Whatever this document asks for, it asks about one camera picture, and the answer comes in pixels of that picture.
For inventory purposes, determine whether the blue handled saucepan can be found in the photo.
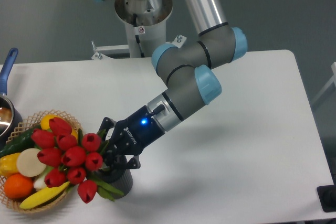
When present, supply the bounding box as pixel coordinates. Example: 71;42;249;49
1;48;22;150

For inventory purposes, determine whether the green bok choy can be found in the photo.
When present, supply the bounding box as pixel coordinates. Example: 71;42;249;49
33;142;56;190

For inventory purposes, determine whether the beige round disc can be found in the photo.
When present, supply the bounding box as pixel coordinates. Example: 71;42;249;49
16;148;47;177

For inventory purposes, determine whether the white frame at right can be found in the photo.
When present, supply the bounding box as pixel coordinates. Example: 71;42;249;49
311;62;335;109

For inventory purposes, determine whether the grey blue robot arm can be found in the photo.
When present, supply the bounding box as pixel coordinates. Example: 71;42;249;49
98;0;247;171

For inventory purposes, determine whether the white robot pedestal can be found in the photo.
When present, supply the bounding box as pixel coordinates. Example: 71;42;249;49
91;0;187;60

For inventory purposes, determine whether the red tulip bouquet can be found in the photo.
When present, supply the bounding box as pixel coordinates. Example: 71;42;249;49
31;117;124;204

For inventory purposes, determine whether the black device at table edge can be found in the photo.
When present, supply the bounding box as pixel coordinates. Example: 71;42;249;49
317;185;335;212

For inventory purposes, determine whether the yellow squash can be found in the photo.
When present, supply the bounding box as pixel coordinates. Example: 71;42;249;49
40;114;78;139

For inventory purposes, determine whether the green cucumber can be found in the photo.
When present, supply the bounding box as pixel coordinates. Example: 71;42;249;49
1;125;41;157

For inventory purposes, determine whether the dark grey ribbed vase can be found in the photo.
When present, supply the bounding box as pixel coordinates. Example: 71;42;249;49
96;167;133;199

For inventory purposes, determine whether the woven wicker basket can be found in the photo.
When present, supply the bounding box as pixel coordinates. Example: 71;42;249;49
1;109;81;214

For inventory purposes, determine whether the orange fruit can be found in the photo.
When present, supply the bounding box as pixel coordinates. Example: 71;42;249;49
4;174;33;199

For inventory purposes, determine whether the yellow bell pepper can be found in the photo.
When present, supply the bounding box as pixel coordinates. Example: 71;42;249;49
0;153;20;177

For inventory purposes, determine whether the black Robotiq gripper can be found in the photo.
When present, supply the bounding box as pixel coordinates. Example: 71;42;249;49
97;105;165;172

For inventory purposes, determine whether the yellow banana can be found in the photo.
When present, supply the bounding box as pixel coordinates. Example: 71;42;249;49
19;182;70;210

